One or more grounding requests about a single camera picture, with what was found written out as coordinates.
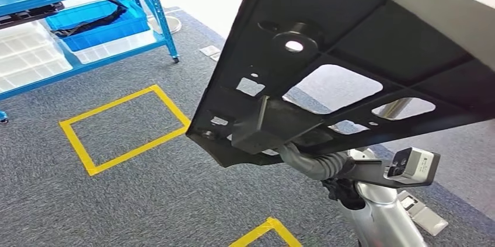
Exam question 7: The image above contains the large black plastic part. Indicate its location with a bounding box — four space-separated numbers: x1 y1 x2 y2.
185 0 495 169
0 1 66 30

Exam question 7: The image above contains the thin black plastic part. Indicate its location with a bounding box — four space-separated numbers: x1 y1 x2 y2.
50 0 129 40

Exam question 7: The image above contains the metal floor plate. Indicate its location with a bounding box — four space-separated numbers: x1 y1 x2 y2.
198 44 222 58
411 206 450 238

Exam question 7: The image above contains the black stanchion with chrome base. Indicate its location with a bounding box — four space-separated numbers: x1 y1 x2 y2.
147 15 183 36

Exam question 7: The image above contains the yellow floor tape square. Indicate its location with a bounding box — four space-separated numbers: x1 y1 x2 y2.
228 217 304 247

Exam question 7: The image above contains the white plastic crate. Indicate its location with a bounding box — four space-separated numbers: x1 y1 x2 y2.
72 29 156 65
0 20 59 60
0 65 74 93
0 48 67 78

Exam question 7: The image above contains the blue plastic bin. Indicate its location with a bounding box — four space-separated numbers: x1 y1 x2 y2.
45 0 152 53

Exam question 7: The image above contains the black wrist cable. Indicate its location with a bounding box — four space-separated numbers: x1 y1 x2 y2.
320 178 367 212

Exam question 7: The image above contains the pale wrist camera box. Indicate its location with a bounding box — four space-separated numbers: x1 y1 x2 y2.
386 147 442 184

